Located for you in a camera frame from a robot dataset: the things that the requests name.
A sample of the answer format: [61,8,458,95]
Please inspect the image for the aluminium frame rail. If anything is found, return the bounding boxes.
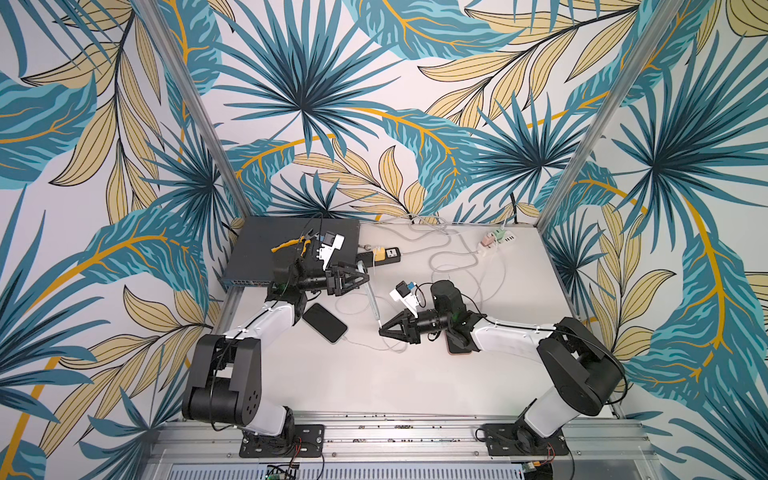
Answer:
[148,411,655,465]

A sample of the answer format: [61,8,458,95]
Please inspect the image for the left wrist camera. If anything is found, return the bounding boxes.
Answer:
[316,232,345,270]

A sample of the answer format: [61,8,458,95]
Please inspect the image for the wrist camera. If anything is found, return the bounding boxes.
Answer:
[316,232,345,270]
[389,281,420,318]

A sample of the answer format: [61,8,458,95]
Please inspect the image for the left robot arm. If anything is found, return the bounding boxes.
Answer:
[181,261,369,439]

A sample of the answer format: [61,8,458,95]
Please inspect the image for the yellow charger plug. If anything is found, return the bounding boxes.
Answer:
[372,247,387,263]

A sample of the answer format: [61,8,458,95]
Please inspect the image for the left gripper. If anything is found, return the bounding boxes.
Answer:
[295,259,369,296]

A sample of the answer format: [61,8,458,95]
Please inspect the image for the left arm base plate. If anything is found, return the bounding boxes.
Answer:
[239,424,325,459]

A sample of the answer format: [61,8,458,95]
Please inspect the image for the dark grey network switch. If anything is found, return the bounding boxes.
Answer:
[221,216,361,287]

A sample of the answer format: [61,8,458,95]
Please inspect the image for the white charging cable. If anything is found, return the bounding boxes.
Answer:
[332,251,391,354]

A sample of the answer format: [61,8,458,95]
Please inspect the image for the yellow black pliers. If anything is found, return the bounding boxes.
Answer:
[271,235,312,256]

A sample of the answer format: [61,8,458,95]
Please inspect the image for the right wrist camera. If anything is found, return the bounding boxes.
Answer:
[389,281,420,318]

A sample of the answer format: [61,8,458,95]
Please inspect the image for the mint case phone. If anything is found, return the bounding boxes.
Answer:
[302,304,348,344]

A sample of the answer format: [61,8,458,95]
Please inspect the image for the grey power strip cable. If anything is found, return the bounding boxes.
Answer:
[383,220,508,307]

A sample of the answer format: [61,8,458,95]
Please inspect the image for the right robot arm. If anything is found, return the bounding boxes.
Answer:
[379,280,626,451]

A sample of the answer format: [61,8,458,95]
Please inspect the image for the white power strip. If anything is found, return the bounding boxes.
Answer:
[495,231,516,246]

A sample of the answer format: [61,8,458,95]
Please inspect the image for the black power strip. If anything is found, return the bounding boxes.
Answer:
[356,247,402,268]

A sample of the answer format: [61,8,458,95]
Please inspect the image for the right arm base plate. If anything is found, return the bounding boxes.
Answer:
[477,422,570,458]

